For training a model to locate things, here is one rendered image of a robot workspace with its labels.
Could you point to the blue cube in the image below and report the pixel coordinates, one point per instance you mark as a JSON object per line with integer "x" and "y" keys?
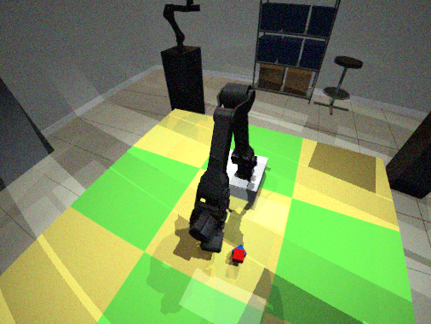
{"x": 241, "y": 248}

